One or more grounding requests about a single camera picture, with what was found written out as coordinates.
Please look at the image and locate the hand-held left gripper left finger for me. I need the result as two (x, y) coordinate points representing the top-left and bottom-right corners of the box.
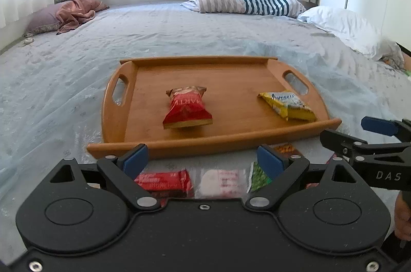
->
(48, 144), (163, 211)

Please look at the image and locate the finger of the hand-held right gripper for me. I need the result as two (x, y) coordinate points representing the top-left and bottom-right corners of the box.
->
(361, 116), (411, 142)
(320, 129), (411, 163)

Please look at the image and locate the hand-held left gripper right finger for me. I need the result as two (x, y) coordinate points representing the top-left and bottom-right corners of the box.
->
(246, 145), (363, 211)

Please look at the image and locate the green snack packet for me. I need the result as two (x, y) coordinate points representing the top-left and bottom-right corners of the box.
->
(248, 162), (273, 194)

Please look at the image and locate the brown peanut snack packet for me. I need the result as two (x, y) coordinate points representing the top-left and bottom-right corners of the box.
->
(273, 143), (304, 160)

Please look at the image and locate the dark red bar wrapper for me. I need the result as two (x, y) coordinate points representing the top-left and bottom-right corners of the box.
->
(134, 170), (194, 198)

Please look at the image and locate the white pink cake packet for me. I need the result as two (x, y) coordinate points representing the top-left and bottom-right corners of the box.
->
(194, 168), (249, 198)

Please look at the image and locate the wooden tray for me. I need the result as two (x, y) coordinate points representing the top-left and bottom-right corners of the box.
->
(87, 56), (342, 160)

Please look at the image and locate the person's right hand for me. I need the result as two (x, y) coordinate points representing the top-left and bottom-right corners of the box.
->
(394, 194), (411, 242)

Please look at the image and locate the yellow biscuit packet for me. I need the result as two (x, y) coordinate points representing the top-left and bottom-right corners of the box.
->
(258, 90), (317, 122)

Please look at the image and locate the red chip bag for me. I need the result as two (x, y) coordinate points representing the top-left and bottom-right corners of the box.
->
(162, 86), (213, 130)

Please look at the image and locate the light blue bedspread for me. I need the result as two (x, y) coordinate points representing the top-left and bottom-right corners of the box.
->
(0, 0), (411, 260)

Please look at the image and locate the white pillow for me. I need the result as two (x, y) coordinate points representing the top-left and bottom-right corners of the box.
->
(297, 5), (405, 62)

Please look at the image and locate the dark wooden headboard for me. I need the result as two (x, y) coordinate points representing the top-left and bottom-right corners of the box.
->
(295, 0), (319, 11)

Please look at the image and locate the pink crumpled cloth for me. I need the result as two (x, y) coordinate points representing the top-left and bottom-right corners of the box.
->
(55, 0), (110, 35)

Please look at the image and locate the purple pillow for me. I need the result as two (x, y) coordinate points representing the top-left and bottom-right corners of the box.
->
(24, 0), (74, 36)

